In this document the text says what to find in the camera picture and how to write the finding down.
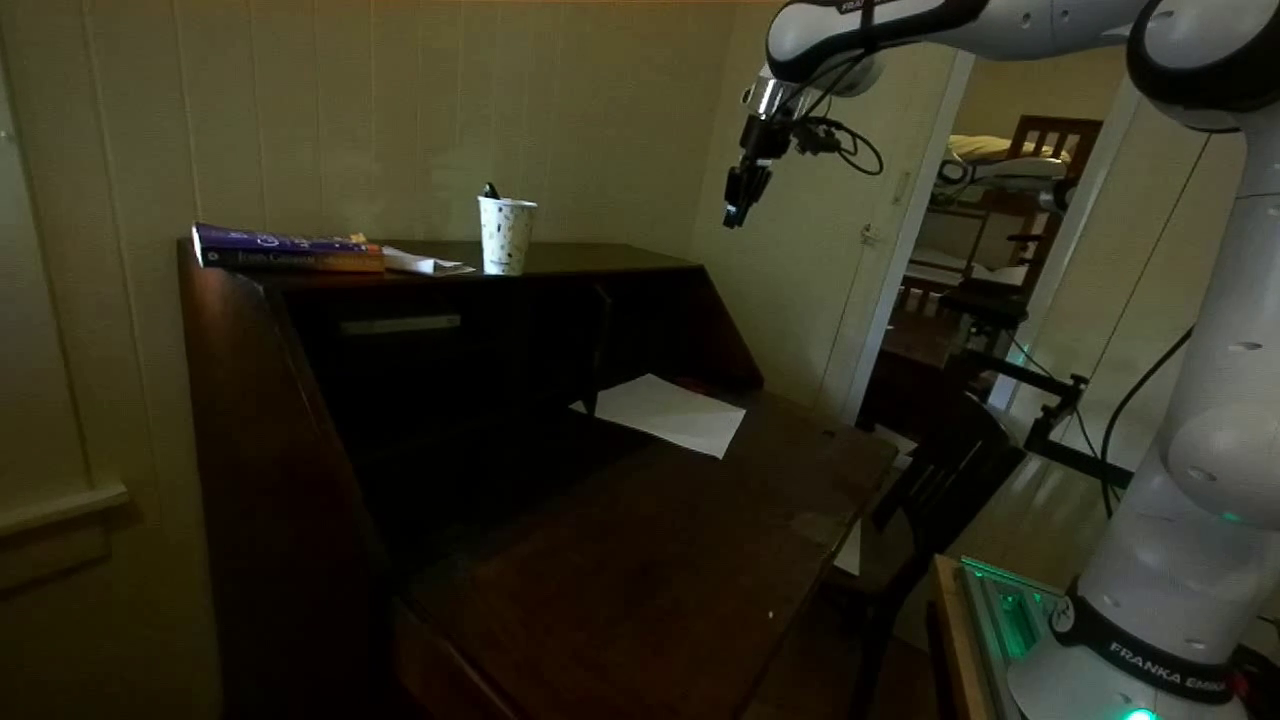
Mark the white paper sheet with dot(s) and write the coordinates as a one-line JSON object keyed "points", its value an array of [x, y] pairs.
{"points": [[669, 413]]}

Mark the white paper on desk top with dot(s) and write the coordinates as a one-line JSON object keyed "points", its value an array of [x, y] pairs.
{"points": [[422, 267]]}

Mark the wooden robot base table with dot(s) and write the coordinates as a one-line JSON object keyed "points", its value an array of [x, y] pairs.
{"points": [[980, 621]]}

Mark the white paper cup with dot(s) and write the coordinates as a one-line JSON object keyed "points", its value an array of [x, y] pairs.
{"points": [[505, 235]]}

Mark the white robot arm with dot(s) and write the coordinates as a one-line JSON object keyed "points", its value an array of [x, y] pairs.
{"points": [[1189, 557]]}

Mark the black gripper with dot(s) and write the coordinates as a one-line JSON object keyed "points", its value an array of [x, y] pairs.
{"points": [[760, 145]]}

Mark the dark wooden secretary desk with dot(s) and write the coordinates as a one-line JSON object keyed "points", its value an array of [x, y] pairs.
{"points": [[409, 517]]}

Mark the dark wooden chair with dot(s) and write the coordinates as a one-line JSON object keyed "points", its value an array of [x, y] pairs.
{"points": [[951, 476]]}

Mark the purple book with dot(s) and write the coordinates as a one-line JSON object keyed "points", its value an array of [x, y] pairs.
{"points": [[264, 249]]}

